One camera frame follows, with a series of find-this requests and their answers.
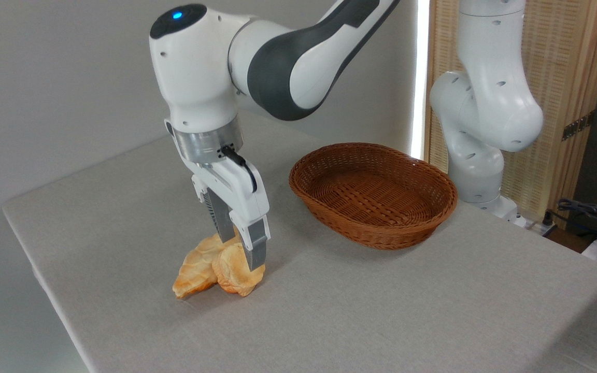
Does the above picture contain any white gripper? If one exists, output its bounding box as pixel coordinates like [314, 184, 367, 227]
[181, 154, 271, 271]

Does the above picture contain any round golden bread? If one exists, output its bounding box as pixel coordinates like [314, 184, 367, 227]
[211, 241, 266, 297]

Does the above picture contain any long golden bread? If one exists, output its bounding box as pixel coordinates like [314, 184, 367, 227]
[172, 233, 240, 299]

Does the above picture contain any brown oval wicker basket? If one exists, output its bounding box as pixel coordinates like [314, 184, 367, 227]
[289, 142, 459, 251]

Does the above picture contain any grey tablecloth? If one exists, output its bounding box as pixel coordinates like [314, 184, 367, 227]
[2, 111, 597, 373]

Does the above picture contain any white power strip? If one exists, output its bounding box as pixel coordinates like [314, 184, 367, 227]
[524, 220, 556, 237]

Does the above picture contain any dark metal screen hinge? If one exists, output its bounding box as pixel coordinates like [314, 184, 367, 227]
[562, 110, 595, 141]

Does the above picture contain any wooden folding screen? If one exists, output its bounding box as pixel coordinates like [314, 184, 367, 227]
[424, 0, 597, 228]

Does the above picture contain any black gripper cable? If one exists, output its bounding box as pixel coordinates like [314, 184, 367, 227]
[220, 146, 258, 193]

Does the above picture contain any black cable bundle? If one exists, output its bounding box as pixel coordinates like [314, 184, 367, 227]
[558, 198, 597, 235]

